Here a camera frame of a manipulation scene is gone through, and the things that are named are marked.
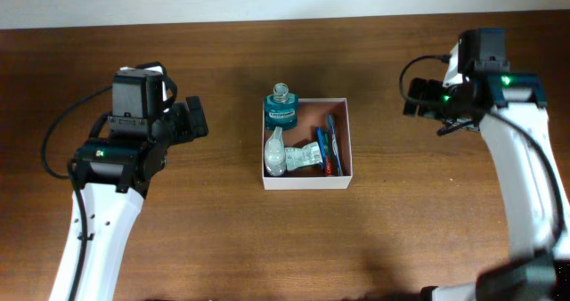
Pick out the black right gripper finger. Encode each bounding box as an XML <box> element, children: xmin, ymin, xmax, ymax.
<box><xmin>420</xmin><ymin>80</ymin><xmax>444</xmax><ymax>118</ymax></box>
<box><xmin>403</xmin><ymin>77</ymin><xmax>428</xmax><ymax>117</ymax></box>

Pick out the clear hand soap pump bottle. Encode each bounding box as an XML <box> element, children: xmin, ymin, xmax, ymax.
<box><xmin>264</xmin><ymin>126</ymin><xmax>286</xmax><ymax>176</ymax></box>

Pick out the teal mouthwash bottle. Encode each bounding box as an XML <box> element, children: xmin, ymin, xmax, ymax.
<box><xmin>264</xmin><ymin>83</ymin><xmax>299</xmax><ymax>130</ymax></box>

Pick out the blue white capped toothbrush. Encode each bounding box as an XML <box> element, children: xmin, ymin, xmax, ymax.
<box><xmin>327</xmin><ymin>114</ymin><xmax>344</xmax><ymax>176</ymax></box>

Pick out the pink cardboard box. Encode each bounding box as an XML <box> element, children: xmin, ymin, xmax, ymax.
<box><xmin>261</xmin><ymin>98</ymin><xmax>354</xmax><ymax>190</ymax></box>

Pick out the blue razor handle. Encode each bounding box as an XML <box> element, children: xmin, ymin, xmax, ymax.
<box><xmin>315</xmin><ymin>126</ymin><xmax>327</xmax><ymax>176</ymax></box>

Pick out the green white soap packet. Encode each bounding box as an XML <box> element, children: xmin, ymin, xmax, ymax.
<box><xmin>285</xmin><ymin>142</ymin><xmax>323</xmax><ymax>171</ymax></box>

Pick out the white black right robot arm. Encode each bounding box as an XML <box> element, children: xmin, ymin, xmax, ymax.
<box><xmin>399</xmin><ymin>28</ymin><xmax>569</xmax><ymax>301</ymax></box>

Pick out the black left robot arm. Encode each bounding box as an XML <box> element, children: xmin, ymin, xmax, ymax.
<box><xmin>50</xmin><ymin>61</ymin><xmax>208</xmax><ymax>300</ymax></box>

